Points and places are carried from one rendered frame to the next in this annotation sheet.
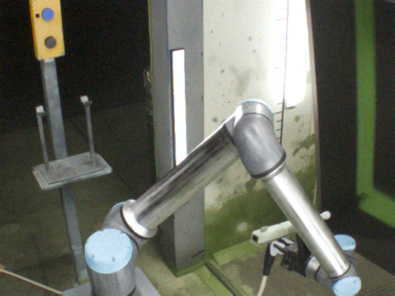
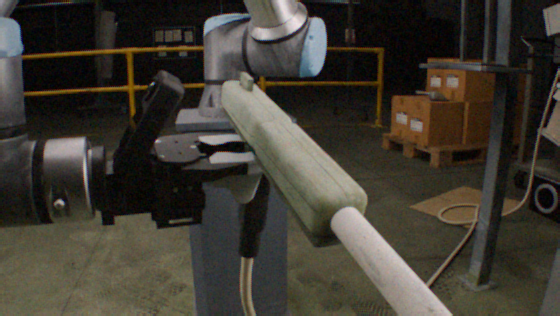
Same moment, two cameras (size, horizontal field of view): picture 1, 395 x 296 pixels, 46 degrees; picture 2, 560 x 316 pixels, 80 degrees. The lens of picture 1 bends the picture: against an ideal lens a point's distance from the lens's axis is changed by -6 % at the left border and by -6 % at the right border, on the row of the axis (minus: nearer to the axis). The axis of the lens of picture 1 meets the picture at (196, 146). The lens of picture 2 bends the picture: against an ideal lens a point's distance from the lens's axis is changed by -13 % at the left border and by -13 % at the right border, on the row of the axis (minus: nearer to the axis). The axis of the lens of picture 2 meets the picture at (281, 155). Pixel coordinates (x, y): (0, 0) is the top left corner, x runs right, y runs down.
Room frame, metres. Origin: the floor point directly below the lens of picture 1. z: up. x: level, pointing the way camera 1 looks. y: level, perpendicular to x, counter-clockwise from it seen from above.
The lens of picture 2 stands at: (1.68, -0.71, 0.78)
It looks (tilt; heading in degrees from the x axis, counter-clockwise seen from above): 13 degrees down; 108
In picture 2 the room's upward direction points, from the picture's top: straight up
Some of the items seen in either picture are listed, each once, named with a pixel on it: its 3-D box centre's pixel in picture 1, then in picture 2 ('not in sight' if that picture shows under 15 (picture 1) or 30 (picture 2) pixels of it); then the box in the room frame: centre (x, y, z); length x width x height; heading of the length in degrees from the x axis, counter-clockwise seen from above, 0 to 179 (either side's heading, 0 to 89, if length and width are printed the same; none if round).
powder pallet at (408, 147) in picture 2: not in sight; (457, 144); (2.21, 3.01, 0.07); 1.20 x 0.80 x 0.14; 37
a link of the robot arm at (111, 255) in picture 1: (111, 261); (233, 47); (1.21, 0.28, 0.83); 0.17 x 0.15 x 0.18; 173
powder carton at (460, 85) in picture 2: not in sight; (470, 80); (2.26, 2.89, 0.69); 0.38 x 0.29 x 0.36; 32
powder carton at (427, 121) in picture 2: not in sight; (434, 121); (1.95, 2.67, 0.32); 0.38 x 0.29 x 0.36; 37
